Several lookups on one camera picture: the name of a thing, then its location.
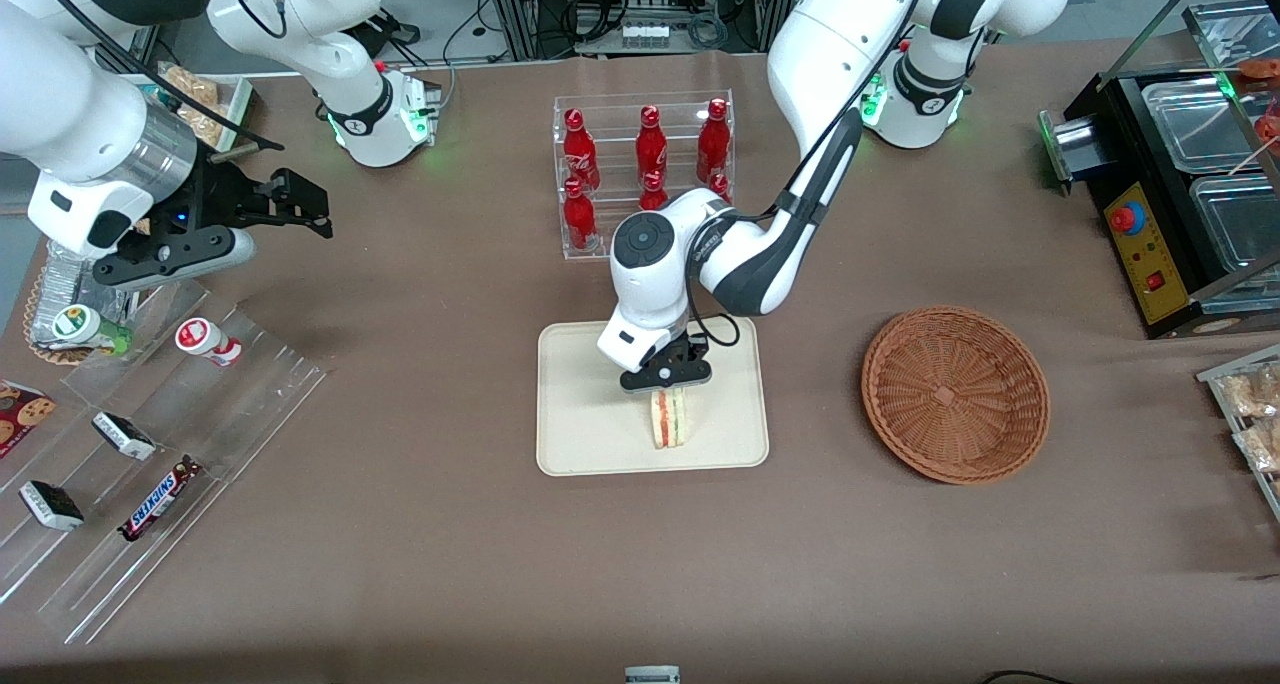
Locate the cream plastic tray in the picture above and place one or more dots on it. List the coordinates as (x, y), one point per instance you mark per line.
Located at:
(590, 414)

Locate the foil wrapped package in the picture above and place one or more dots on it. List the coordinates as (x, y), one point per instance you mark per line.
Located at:
(70, 282)

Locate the grey white device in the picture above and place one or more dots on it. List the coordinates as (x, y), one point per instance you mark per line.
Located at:
(652, 675)

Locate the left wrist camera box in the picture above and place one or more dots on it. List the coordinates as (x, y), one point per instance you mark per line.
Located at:
(665, 376)

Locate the black food warmer appliance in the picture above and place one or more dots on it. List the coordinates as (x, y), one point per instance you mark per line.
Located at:
(1150, 264)

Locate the Snickers chocolate bar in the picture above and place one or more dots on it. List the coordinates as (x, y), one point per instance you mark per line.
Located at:
(158, 500)

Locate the small wicker basket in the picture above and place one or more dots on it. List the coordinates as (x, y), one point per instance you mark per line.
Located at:
(35, 329)

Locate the red cola bottle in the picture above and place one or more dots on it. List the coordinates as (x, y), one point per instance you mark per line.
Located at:
(653, 192)
(578, 154)
(651, 149)
(713, 144)
(721, 186)
(579, 219)

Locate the red sausage on skewer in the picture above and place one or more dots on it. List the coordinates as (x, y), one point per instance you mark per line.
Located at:
(1270, 124)
(1260, 67)

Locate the white power strip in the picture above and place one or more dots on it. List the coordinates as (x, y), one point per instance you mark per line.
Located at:
(646, 35)

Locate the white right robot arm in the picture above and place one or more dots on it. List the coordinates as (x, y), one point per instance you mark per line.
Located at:
(60, 84)

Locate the wrapped bread packet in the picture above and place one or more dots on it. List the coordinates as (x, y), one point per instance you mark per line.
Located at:
(195, 94)

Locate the brown wicker basket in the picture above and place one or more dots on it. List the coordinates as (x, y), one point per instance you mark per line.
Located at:
(955, 394)

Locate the white tray with bread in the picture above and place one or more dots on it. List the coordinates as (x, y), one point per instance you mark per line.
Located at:
(232, 104)

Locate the black white snack box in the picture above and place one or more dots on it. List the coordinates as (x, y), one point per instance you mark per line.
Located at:
(124, 435)
(52, 505)

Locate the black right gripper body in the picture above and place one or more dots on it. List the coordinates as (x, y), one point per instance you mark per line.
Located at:
(222, 197)

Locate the green capped yogurt bottle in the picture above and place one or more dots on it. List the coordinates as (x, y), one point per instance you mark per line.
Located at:
(80, 326)

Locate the clear acrylic tiered shelf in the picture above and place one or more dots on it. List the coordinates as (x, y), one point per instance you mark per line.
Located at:
(230, 404)

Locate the wrapped pastry packet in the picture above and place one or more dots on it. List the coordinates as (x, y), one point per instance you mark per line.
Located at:
(1262, 446)
(1255, 392)

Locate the red capped yogurt bottle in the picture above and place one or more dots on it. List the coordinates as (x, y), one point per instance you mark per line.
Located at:
(205, 341)

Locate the steel food pan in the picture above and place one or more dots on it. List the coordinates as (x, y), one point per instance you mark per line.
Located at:
(1235, 224)
(1195, 124)

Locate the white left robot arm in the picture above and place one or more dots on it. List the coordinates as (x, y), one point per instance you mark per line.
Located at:
(830, 44)

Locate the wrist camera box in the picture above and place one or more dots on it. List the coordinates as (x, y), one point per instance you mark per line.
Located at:
(665, 376)
(170, 256)

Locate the triangular sandwich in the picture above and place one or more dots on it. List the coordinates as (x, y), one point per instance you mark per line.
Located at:
(668, 424)

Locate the metal tray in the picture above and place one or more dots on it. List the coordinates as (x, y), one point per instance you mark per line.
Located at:
(1215, 384)

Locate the clear acrylic bottle rack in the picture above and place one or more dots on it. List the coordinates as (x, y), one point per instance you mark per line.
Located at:
(605, 114)

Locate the cookie package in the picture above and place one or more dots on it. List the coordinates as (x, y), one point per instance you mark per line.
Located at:
(22, 416)

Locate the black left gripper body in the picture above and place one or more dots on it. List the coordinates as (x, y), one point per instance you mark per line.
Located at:
(688, 348)

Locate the aluminium equipment rack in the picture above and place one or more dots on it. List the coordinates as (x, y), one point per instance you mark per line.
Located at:
(560, 4)

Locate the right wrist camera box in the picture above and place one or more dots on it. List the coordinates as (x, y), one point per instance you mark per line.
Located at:
(170, 256)

